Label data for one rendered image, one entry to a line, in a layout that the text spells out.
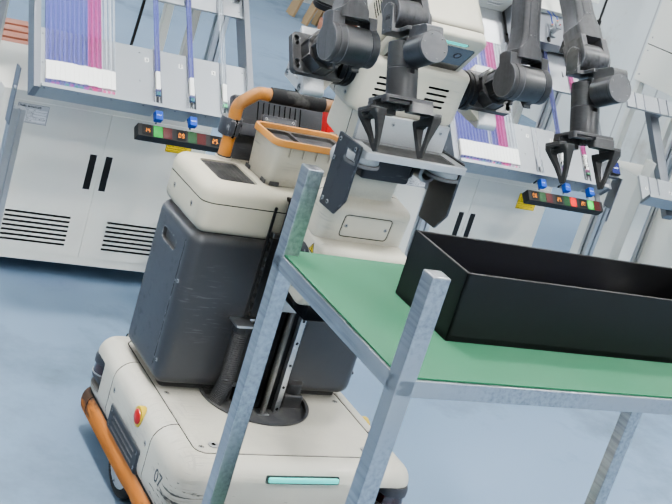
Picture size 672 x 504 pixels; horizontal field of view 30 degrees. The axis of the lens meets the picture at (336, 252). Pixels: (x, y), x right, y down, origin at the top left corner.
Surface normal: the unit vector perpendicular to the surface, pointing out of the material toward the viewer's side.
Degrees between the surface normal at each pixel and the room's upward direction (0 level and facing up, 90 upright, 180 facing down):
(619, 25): 90
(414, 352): 90
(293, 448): 0
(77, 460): 0
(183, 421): 0
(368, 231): 98
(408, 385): 90
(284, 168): 92
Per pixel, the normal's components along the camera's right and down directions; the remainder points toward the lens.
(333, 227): 0.38, 0.52
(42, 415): 0.29, -0.91
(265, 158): -0.87, -0.07
